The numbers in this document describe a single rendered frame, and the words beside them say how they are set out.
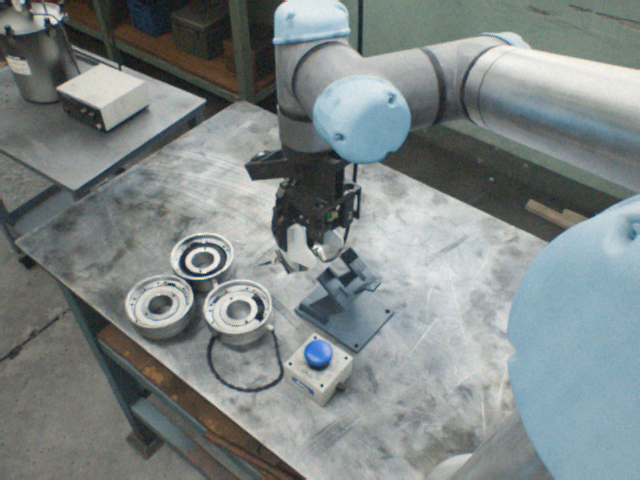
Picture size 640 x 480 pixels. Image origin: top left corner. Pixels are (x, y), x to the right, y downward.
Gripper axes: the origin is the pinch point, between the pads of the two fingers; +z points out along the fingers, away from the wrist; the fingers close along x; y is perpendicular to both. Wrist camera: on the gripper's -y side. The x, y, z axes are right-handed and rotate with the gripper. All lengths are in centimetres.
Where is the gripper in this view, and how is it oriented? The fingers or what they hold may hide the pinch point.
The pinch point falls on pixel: (301, 254)
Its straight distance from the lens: 81.4
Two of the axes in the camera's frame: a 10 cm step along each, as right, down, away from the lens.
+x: 6.8, -4.9, 5.4
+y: 7.3, 4.6, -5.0
